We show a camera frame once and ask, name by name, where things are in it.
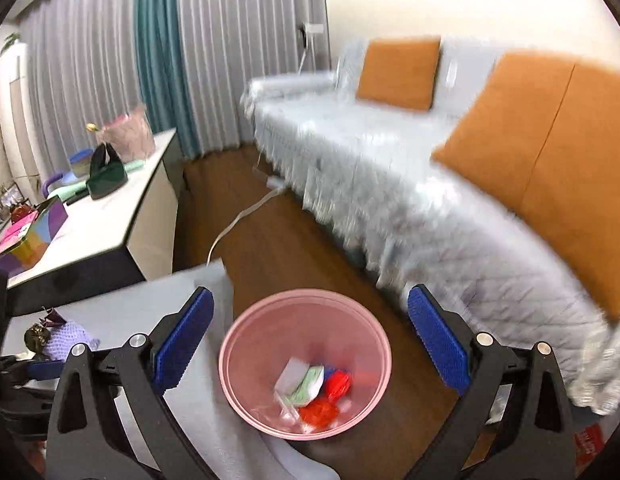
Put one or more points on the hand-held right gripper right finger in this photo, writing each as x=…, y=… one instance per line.
x=437, y=345

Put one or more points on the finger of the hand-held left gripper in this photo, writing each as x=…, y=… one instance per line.
x=45, y=370

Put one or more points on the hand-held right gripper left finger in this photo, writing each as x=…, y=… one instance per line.
x=182, y=345

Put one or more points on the dark wrapper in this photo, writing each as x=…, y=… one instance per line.
x=35, y=340

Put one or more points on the purple foam net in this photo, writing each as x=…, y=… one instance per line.
x=72, y=342

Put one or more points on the pink plastic bin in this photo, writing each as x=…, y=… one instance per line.
x=250, y=350

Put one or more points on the small red plastic bag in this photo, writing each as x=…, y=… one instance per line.
x=337, y=386

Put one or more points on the white foam sheet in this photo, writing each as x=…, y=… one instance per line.
x=290, y=375

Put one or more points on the green and white wrapper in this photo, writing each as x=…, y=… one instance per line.
x=307, y=385

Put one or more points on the large red plastic bag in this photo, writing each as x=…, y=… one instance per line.
x=317, y=412

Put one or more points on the multicoloured rectangular box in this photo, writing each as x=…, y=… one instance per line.
x=35, y=240

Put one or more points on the dark red teapot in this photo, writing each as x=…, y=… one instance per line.
x=21, y=210

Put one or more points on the purple plastic scoop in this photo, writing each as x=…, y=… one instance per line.
x=52, y=182

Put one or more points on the white marble coffee table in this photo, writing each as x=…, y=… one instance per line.
x=115, y=220

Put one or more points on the grey quilted sofa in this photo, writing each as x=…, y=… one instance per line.
x=390, y=185

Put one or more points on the dark green bowl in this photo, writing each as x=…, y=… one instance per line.
x=107, y=182

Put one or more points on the stack of coloured bowls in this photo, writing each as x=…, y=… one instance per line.
x=81, y=162

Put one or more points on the red cardboard box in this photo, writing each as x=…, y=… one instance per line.
x=590, y=445

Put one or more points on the mint green tray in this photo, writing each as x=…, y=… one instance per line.
x=135, y=165

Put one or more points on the white power strip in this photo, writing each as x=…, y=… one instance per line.
x=275, y=181

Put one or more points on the white standing air conditioner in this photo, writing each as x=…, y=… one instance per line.
x=15, y=110

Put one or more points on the pink quilted basket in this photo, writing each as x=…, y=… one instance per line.
x=132, y=135

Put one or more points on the large orange cushion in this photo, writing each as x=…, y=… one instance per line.
x=555, y=160

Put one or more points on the grey curtain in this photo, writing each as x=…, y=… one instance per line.
x=80, y=60
x=250, y=50

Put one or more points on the green potted plant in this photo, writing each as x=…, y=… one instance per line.
x=11, y=41

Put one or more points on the small orange cushion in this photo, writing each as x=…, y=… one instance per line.
x=397, y=72

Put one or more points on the teal curtain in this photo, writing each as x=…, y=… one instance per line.
x=162, y=60

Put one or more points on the white floor lamp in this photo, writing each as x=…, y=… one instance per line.
x=310, y=30

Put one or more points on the small photo frame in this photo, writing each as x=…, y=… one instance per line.
x=10, y=195

